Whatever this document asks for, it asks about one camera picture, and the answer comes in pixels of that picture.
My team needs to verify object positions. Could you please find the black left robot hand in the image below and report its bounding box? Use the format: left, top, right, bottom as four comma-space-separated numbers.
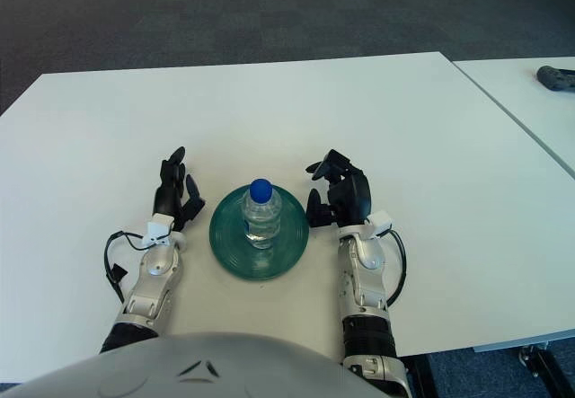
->
152, 146, 207, 233

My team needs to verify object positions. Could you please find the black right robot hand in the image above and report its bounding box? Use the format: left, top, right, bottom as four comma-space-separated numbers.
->
304, 148, 373, 228

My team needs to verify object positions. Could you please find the clear bottle with blue cap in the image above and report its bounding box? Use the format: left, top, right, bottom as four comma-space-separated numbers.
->
242, 178, 283, 250

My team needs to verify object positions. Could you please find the green round plate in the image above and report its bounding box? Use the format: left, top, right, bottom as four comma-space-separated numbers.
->
208, 184, 310, 281

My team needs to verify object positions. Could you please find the white left wrist connector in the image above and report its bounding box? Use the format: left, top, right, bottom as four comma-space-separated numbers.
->
142, 214, 175, 246

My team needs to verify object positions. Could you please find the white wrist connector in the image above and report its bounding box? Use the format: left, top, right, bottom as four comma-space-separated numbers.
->
142, 214, 175, 246
367, 210, 394, 240

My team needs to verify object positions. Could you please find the white right wrist connector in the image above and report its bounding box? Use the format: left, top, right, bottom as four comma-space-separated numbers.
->
367, 210, 394, 240

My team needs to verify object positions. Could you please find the grey robot torso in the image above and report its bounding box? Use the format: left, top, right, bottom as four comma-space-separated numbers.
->
0, 332, 387, 398

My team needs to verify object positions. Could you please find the white neighbouring table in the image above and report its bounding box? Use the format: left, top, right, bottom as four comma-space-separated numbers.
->
451, 55, 575, 174

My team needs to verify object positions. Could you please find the black table leg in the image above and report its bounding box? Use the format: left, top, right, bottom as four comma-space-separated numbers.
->
406, 355, 437, 398
529, 343, 562, 398

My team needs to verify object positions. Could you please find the dark grey handheld controller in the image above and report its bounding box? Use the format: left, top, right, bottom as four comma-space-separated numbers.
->
535, 65, 575, 93

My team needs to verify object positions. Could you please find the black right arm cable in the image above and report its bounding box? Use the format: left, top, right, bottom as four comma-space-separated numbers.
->
388, 229, 408, 307

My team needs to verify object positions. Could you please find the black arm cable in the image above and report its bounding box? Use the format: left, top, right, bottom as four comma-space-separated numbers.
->
388, 229, 408, 307
102, 230, 149, 303

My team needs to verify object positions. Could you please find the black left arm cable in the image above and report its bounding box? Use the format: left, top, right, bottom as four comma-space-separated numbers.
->
102, 230, 149, 303

